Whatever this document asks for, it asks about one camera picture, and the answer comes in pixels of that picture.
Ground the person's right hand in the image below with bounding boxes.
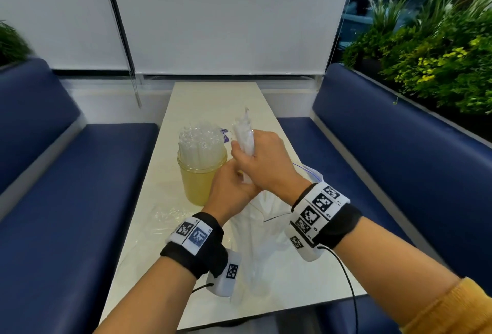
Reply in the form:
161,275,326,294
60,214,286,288
230,129,312,206

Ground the person's left hand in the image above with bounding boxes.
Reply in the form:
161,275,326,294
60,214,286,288
203,159,262,227

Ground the yellow plastic jar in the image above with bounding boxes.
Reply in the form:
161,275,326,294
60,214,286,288
177,145,228,207

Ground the bundle of clear straws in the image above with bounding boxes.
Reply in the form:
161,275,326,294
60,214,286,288
232,107,256,184
178,121,228,171

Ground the clear zip bag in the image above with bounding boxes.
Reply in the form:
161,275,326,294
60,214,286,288
230,162,323,304
115,206,216,307

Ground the person's right forearm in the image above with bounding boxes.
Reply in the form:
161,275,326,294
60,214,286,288
332,216,462,327

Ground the person's left forearm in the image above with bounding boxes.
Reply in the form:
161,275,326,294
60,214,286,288
94,255,197,334

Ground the black marker wristband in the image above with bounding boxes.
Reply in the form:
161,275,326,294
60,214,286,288
160,212,230,280
290,182,363,250

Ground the navy blue bench sofa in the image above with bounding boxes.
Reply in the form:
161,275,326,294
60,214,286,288
0,57,160,334
276,62,492,334

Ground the wide white roller blind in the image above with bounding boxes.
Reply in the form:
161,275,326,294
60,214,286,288
106,0,358,76

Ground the clear blind wand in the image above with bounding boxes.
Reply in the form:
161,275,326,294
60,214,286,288
99,0,143,108

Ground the green artificial plant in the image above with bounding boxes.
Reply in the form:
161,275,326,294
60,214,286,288
0,20,33,68
342,0,492,115

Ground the mustard yellow sweater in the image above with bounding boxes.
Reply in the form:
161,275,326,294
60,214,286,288
399,277,492,334

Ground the narrow white roller blind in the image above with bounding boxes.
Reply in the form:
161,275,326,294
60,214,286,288
0,0,131,71

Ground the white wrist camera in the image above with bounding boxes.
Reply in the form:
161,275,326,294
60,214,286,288
284,226,323,262
206,249,243,298

